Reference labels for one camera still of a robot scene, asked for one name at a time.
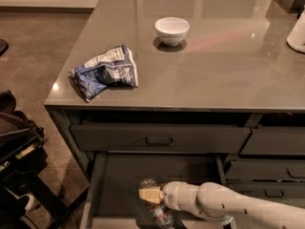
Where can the open grey middle drawer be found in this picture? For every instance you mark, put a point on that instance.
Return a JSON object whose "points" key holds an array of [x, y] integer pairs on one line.
{"points": [[113, 202]]}

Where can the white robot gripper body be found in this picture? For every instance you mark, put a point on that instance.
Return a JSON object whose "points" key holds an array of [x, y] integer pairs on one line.
{"points": [[173, 196]]}

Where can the grey right bottom drawer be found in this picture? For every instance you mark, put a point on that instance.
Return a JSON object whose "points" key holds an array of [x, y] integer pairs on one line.
{"points": [[269, 189]]}

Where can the crumpled blue chip bag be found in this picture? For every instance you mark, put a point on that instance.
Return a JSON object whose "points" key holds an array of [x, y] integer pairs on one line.
{"points": [[113, 68]]}

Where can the grey right top drawer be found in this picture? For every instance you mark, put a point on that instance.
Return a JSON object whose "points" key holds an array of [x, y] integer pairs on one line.
{"points": [[276, 141]]}

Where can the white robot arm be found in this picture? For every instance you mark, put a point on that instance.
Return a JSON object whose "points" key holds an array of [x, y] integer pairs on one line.
{"points": [[216, 203]]}

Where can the white ceramic bowl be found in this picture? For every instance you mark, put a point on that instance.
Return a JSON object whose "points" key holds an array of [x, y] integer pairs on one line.
{"points": [[171, 30]]}

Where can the clear plastic water bottle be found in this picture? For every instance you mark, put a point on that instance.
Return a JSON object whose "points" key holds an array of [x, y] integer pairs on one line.
{"points": [[162, 216]]}

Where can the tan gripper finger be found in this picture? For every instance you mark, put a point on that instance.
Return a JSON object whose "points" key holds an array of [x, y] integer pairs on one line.
{"points": [[152, 194]]}

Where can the grey right middle drawer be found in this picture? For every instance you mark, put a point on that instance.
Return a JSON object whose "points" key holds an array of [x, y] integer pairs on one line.
{"points": [[267, 169]]}

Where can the black round object left edge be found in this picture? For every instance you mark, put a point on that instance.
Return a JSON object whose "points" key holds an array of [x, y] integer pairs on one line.
{"points": [[3, 46]]}

